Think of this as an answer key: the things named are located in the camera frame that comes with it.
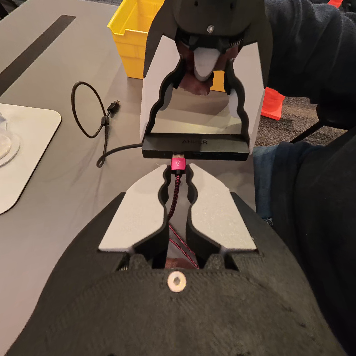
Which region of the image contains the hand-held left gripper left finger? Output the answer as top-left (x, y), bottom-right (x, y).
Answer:
top-left (98, 165), bottom-right (171, 269)

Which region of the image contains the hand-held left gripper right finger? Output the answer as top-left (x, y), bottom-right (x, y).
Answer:
top-left (186, 164), bottom-right (258, 269)

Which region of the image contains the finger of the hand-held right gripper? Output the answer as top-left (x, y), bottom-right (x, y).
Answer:
top-left (225, 42), bottom-right (265, 155)
top-left (139, 35), bottom-right (183, 146)

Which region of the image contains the yellow plastic bin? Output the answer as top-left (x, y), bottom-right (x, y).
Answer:
top-left (107, 0), bottom-right (226, 93)

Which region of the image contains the black hub cable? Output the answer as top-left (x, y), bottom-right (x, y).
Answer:
top-left (71, 81), bottom-right (144, 168)

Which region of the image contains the pink braided usb cable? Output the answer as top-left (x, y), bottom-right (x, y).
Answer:
top-left (166, 151), bottom-right (200, 269)

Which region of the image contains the person's right hand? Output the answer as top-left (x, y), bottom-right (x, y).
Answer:
top-left (178, 46), bottom-right (216, 95)

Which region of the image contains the person's left hand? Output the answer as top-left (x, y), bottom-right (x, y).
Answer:
top-left (165, 257), bottom-right (196, 270)

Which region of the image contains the orange plastic bin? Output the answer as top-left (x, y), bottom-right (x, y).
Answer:
top-left (261, 87), bottom-right (286, 121)

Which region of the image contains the person's blue jeans leg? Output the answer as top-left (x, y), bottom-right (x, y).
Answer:
top-left (253, 145), bottom-right (281, 227)

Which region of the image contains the black tape strip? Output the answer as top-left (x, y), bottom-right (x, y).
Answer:
top-left (0, 14), bottom-right (77, 96)

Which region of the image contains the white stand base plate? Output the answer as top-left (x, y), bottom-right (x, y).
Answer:
top-left (0, 103), bottom-right (62, 215)

